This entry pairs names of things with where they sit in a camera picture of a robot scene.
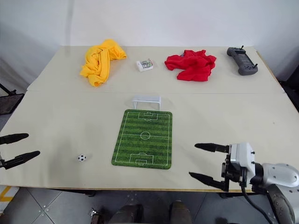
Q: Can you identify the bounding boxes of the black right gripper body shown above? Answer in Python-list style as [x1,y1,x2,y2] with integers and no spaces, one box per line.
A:
[221,152,249,188]

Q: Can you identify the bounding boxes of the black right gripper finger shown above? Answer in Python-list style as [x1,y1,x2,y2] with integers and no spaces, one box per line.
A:
[194,142,231,154]
[188,172,230,193]

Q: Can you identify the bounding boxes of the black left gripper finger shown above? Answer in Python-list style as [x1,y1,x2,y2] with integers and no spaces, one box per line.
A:
[0,150,41,170]
[0,133,29,145]

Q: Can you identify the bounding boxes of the green soccer field mat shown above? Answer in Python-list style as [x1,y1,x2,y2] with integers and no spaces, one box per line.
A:
[111,109,173,170]

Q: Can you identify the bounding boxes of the black mesh stand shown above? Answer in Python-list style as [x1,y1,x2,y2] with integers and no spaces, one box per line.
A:
[0,83,25,115]

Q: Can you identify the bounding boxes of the small white goal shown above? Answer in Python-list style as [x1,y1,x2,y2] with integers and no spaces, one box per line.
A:
[131,95,162,111]

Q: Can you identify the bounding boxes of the crumpled red cloth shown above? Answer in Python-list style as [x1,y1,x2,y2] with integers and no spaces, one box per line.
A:
[164,49,217,82]

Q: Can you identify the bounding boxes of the grey handheld controller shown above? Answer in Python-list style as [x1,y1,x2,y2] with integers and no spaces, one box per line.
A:
[226,45,259,76]

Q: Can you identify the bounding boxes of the dark furniture piece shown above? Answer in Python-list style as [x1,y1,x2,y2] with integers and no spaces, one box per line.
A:
[277,77,299,108]

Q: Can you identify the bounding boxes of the small white box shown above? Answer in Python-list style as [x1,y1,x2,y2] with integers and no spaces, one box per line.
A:
[136,59,154,72]

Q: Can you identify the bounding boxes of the crumpled yellow cloth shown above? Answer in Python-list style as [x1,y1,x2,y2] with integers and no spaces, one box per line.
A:
[79,39,128,87]

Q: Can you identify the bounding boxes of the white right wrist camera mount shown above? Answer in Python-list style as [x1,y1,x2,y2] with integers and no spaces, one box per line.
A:
[228,142,256,175]

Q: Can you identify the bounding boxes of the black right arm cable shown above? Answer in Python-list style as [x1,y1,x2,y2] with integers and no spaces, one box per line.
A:
[240,174,275,224]

